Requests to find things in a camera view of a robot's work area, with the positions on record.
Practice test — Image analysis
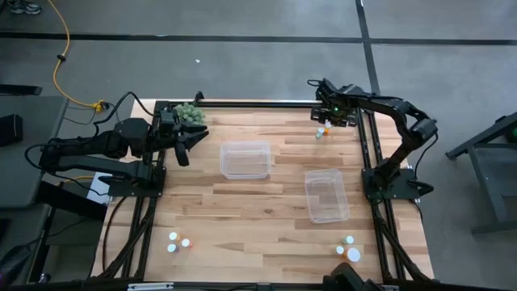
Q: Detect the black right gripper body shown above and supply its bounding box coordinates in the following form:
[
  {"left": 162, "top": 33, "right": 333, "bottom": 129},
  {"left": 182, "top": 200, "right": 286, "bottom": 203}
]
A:
[{"left": 321, "top": 100, "right": 351, "bottom": 124}]

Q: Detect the black bulky object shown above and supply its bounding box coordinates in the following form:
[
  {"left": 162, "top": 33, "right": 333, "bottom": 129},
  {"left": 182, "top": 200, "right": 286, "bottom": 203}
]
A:
[{"left": 322, "top": 261, "right": 383, "bottom": 291}]

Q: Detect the black flat bar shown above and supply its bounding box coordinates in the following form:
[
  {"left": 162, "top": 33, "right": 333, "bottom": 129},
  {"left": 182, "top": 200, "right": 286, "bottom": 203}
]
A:
[{"left": 0, "top": 83, "right": 44, "bottom": 97}]

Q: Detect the yellow extension cable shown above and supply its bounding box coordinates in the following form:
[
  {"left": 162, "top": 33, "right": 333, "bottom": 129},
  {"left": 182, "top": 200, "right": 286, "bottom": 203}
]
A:
[{"left": 47, "top": 0, "right": 107, "bottom": 113}]

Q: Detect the grey metal stand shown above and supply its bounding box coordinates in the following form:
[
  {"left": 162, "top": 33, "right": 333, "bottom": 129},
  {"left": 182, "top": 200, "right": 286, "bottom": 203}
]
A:
[{"left": 445, "top": 111, "right": 517, "bottom": 235}]

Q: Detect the black computer mouse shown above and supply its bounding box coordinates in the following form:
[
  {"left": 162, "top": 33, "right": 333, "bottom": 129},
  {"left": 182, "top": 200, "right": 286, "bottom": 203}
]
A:
[{"left": 0, "top": 240, "right": 33, "bottom": 286}]

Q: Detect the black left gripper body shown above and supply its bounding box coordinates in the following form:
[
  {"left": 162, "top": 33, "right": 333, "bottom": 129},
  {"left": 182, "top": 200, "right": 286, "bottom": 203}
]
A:
[{"left": 155, "top": 109, "right": 191, "bottom": 167}]

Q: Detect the person's shoe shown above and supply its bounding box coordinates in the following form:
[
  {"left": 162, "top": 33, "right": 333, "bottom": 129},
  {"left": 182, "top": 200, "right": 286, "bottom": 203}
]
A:
[{"left": 6, "top": 0, "right": 43, "bottom": 16}]

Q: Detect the black pouch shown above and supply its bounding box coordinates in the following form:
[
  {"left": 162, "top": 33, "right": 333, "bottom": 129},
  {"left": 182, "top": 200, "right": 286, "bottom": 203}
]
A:
[{"left": 0, "top": 113, "right": 24, "bottom": 147}]

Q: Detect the black support beam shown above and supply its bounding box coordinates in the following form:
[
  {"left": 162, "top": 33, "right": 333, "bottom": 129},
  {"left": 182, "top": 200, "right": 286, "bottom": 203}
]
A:
[{"left": 35, "top": 180, "right": 109, "bottom": 221}]

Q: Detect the clear plastic bin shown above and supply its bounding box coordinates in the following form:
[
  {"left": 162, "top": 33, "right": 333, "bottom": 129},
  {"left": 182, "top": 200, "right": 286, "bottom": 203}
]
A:
[
  {"left": 304, "top": 168, "right": 351, "bottom": 225},
  {"left": 219, "top": 140, "right": 272, "bottom": 181}
]

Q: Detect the dark grey desk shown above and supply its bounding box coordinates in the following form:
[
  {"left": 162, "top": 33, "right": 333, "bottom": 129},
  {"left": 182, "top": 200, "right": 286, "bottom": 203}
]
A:
[{"left": 0, "top": 95, "right": 69, "bottom": 209}]

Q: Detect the green potted plant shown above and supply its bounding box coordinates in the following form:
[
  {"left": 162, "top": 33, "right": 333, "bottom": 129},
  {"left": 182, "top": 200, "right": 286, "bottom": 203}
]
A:
[{"left": 173, "top": 102, "right": 207, "bottom": 126}]

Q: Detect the large orange pill bottle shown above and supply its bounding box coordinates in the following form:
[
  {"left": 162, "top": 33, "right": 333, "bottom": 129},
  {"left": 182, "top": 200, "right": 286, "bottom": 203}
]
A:
[{"left": 343, "top": 247, "right": 362, "bottom": 264}]

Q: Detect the white paper sheet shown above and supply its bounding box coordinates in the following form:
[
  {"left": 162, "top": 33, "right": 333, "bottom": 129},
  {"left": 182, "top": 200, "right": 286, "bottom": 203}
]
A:
[{"left": 86, "top": 171, "right": 112, "bottom": 205}]

